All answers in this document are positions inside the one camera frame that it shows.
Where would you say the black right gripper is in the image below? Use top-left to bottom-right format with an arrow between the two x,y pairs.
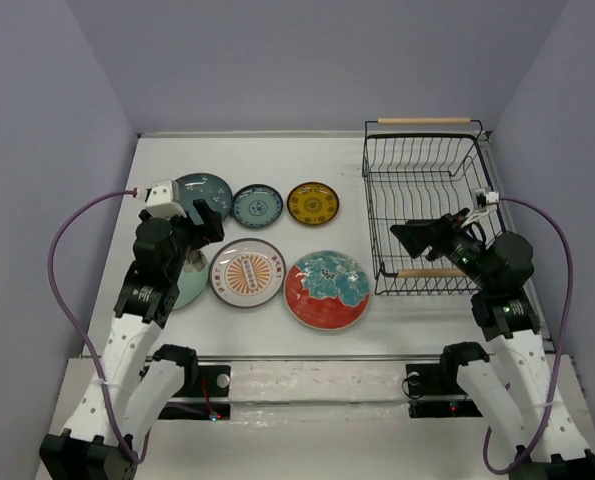
389,207 -> 495,290

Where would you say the dark teal blossom plate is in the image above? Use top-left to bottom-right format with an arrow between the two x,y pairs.
176,173 -> 233,224

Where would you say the small blue white plate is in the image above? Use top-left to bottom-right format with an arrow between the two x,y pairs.
231,184 -> 284,230

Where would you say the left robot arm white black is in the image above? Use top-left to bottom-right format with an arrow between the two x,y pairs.
40,198 -> 224,479

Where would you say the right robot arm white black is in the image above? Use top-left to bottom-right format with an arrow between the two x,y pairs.
390,209 -> 595,479

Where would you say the light green flower plate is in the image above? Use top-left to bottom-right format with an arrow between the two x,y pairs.
173,250 -> 209,310

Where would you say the white sunburst pattern plate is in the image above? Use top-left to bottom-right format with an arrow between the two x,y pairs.
209,238 -> 286,309

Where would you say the red teal floral plate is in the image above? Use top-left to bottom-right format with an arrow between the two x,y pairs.
284,250 -> 371,332

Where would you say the small yellow brown plate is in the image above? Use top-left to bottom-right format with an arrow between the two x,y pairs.
287,182 -> 341,227

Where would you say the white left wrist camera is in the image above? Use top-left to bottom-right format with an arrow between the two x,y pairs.
145,179 -> 186,219

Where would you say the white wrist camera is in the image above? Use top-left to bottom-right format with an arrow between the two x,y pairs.
472,186 -> 500,209
145,179 -> 186,219

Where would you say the black wire dish rack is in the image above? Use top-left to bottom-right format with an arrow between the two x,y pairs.
362,117 -> 494,295

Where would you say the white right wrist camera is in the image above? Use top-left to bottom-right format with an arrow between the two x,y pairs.
472,186 -> 500,209

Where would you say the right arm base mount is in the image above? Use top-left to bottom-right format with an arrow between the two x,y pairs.
401,363 -> 482,419

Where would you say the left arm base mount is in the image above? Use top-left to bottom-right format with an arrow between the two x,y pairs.
158,364 -> 231,422

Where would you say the metal table rail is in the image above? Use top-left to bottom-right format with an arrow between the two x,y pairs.
81,353 -> 576,363

